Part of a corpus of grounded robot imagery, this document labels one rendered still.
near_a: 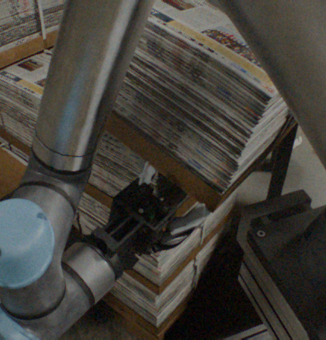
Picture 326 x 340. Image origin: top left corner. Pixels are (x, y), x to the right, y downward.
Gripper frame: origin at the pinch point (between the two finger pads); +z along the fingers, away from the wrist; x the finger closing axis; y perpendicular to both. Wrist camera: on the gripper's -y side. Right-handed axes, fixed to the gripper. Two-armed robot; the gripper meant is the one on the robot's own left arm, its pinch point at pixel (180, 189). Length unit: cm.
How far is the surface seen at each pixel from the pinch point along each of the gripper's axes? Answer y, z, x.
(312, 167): -80, 131, -19
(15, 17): -6, 17, 66
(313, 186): -78, 117, -24
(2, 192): -35, -8, 41
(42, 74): -14, 14, 51
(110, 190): -21.5, 5.0, 16.6
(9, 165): -38, 0, 48
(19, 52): -15, 16, 63
